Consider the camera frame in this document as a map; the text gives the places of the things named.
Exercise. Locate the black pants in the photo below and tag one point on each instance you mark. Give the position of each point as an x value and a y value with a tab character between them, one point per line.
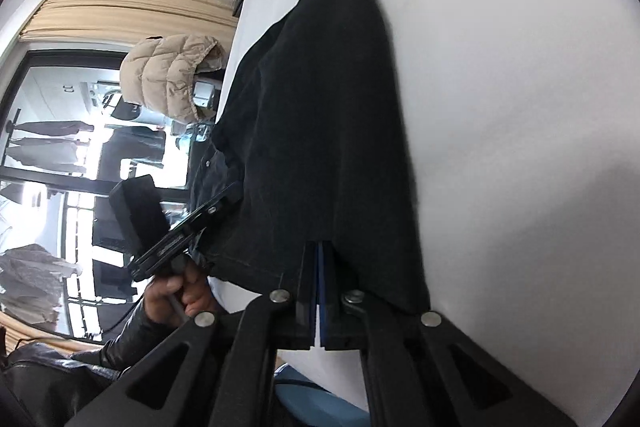
320	132

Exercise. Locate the beige curtain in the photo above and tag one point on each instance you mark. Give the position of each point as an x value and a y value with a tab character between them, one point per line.
125	9

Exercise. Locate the person's left forearm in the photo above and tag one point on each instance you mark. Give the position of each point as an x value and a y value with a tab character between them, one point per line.
130	342

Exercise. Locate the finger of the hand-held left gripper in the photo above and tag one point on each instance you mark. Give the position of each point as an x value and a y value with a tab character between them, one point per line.
215	207

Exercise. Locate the blue cloth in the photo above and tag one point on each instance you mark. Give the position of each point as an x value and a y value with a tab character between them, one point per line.
320	402

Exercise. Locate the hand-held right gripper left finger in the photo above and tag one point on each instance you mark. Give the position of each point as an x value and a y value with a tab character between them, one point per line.
245	347

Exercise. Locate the person's black leather jacket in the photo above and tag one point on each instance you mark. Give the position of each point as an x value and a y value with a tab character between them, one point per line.
40	382

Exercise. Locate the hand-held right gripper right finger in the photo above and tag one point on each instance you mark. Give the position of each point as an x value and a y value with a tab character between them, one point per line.
400	347

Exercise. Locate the beige puffer jacket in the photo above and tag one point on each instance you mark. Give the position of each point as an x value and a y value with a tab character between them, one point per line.
165	77

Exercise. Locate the person's left hand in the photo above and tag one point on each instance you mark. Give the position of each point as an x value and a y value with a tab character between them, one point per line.
190	292

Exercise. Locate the dark grey hanging garment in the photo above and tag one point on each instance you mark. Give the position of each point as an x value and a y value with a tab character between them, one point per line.
50	147

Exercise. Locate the light grey hanging garment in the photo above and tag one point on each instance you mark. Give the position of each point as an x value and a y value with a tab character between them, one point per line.
30	282

